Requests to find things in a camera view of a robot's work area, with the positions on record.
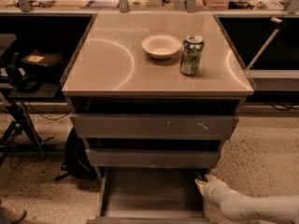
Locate dark rxbar blueberry bar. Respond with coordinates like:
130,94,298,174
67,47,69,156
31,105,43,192
195,172,206,181

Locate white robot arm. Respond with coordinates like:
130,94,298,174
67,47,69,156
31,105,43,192
195,175,299,224

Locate grey open bottom drawer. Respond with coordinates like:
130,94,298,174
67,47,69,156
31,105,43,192
86,168,217,224

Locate grey middle drawer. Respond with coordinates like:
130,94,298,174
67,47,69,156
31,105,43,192
86,148,219,169

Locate grey drawer cabinet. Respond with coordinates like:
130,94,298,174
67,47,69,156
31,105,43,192
59,12,256,224

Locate grey top drawer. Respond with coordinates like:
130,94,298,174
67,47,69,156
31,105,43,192
70,113,239,140

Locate green soda can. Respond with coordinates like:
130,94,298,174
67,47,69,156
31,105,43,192
180,35,204,76

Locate black backpack on floor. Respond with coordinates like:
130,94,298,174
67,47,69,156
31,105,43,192
55,129,97,181

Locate white paper bowl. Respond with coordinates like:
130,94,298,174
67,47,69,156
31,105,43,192
141,35,181,60

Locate white stick with tip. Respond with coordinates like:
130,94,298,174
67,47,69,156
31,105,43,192
246,17,286,70

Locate tan shoe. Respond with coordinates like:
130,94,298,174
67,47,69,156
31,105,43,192
0,202,27,224

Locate black box with label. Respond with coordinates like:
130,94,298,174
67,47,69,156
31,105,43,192
21,50,67,75

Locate black desk stand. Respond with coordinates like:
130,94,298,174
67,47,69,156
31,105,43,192
0,92,47,159

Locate black headphones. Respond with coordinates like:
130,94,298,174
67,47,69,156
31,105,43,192
6,52,41,93

